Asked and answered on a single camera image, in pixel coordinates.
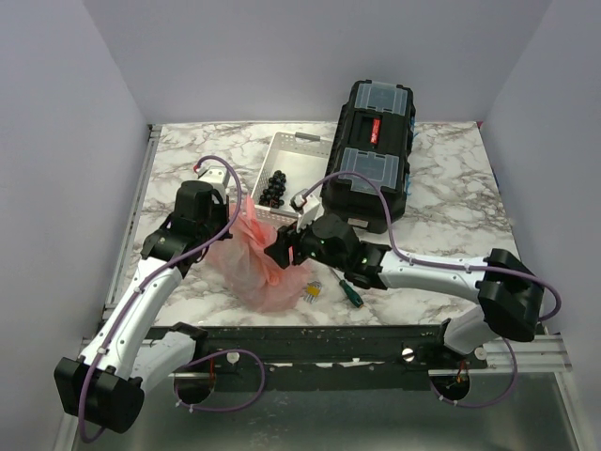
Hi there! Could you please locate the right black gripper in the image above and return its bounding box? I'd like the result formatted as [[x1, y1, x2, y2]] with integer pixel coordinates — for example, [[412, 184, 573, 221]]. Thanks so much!
[[264, 211, 347, 273]]

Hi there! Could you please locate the pink plastic bag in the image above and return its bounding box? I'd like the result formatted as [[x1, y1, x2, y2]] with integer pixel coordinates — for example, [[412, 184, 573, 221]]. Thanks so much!
[[207, 196, 311, 313]]

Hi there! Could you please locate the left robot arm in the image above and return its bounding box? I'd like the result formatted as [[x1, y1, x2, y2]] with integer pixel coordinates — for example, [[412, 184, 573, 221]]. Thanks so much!
[[54, 171, 231, 433]]

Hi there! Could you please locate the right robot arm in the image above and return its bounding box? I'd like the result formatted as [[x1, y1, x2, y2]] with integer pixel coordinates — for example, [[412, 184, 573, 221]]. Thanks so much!
[[264, 214, 544, 368]]

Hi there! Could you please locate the black fake grape bunch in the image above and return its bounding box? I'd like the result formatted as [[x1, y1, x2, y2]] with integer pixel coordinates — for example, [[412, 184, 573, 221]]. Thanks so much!
[[259, 170, 286, 209]]

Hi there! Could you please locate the yellow hex key set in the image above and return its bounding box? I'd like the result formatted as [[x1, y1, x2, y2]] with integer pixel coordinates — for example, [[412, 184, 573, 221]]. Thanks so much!
[[304, 281, 323, 303]]

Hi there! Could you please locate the white plastic basket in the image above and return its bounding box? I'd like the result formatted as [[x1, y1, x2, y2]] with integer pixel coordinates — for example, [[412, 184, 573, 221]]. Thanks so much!
[[251, 132, 332, 228]]

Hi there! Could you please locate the black plastic toolbox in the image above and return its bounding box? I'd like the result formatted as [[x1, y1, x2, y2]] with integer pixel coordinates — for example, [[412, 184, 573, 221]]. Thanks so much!
[[320, 80, 416, 234]]

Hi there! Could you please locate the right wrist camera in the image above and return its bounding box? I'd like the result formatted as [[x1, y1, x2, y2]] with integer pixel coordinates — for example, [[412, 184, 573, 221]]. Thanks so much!
[[290, 189, 324, 233]]

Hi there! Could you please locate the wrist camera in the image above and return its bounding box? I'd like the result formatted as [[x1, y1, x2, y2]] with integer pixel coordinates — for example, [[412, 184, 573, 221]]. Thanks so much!
[[194, 163, 230, 199], [290, 189, 324, 233]]

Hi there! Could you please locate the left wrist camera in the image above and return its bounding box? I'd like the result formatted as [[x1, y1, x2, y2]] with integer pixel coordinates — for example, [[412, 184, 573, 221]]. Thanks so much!
[[194, 163, 230, 199]]

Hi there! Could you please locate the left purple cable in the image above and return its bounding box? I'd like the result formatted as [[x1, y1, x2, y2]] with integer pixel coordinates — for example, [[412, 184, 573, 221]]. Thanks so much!
[[77, 155, 244, 443]]

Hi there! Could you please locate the purple cable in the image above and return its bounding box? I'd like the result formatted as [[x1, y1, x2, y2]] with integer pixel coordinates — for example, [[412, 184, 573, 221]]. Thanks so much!
[[300, 171, 563, 410], [77, 155, 244, 443]]

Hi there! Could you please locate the green handled screwdriver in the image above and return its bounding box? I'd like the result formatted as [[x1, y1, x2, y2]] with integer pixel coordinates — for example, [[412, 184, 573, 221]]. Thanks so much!
[[329, 268, 364, 308]]

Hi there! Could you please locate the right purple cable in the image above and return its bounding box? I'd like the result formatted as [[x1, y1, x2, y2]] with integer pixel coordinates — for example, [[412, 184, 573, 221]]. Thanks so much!
[[300, 171, 563, 410]]

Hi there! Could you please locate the black front rail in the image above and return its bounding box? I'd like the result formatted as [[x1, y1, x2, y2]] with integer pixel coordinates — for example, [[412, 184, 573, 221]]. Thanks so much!
[[172, 323, 486, 392]]

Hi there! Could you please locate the aluminium frame rail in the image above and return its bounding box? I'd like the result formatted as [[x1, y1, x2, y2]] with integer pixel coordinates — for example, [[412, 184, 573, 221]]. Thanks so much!
[[51, 124, 572, 451]]

